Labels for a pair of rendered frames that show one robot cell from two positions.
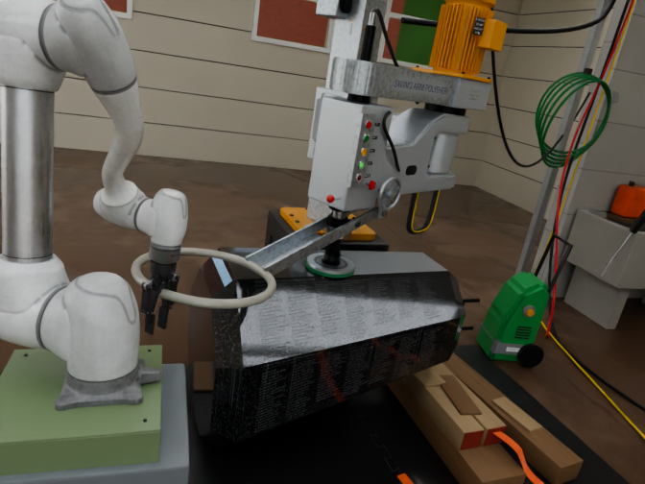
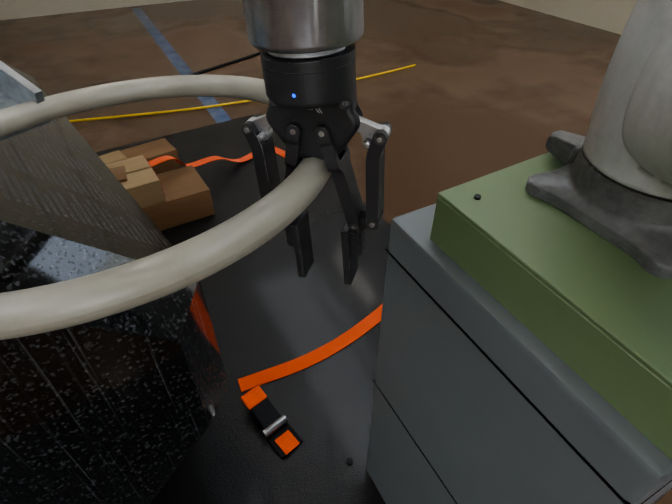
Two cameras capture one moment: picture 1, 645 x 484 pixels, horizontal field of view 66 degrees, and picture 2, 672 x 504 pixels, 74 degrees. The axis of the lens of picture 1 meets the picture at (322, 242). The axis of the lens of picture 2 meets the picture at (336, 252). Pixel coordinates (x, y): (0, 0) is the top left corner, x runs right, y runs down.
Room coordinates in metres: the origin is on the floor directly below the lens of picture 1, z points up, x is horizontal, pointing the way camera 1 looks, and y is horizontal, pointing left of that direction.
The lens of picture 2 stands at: (1.39, 0.83, 1.17)
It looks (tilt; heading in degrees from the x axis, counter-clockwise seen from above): 41 degrees down; 261
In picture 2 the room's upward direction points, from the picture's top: straight up
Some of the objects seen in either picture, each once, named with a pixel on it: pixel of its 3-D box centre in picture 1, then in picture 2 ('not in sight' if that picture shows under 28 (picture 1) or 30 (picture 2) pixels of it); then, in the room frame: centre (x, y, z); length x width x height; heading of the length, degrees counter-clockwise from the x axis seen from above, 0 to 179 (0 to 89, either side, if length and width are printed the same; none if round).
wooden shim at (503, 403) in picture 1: (515, 414); (96, 163); (2.21, -1.14, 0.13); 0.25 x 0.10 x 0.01; 33
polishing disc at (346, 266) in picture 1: (330, 263); not in sight; (2.05, -0.05, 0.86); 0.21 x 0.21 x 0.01
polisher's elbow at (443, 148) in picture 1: (435, 150); not in sight; (2.54, -0.49, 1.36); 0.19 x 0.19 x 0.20
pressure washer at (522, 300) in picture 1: (521, 297); not in sight; (3.09, -1.38, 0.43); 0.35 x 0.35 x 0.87; 8
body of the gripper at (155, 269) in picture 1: (162, 274); (312, 103); (1.35, 0.46, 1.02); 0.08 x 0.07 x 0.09; 154
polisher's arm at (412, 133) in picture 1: (405, 159); not in sight; (2.34, -0.32, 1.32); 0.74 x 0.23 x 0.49; 138
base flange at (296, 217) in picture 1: (326, 222); not in sight; (2.98, -0.01, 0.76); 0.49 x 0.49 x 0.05; 23
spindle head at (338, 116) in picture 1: (361, 157); not in sight; (2.11, -0.10, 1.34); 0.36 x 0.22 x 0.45; 138
